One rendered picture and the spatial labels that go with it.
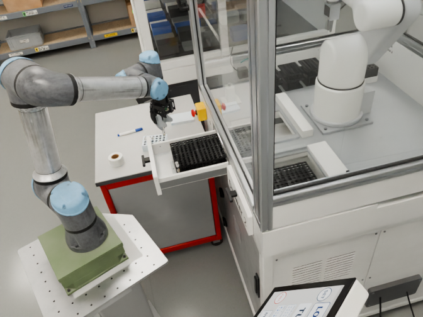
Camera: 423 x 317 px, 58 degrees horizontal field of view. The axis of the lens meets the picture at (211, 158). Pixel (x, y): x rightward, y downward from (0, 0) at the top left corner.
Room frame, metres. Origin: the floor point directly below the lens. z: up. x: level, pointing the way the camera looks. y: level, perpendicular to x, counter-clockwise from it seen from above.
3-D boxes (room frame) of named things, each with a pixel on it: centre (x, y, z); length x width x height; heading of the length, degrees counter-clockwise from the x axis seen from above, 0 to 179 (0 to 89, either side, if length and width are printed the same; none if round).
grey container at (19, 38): (4.84, 2.15, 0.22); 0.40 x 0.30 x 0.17; 102
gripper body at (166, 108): (1.38, 0.18, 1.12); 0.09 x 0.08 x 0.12; 55
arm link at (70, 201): (0.93, 0.50, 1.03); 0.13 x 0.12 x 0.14; 42
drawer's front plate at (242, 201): (1.01, -0.09, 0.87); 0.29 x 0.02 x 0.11; 9
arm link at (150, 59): (1.38, 0.19, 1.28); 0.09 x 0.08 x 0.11; 132
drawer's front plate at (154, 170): (1.27, 0.26, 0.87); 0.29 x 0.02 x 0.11; 9
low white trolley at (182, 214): (1.68, 0.32, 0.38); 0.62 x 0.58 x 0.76; 9
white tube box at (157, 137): (1.55, 0.28, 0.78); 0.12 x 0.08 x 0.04; 87
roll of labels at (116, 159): (1.46, 0.47, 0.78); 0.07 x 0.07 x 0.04
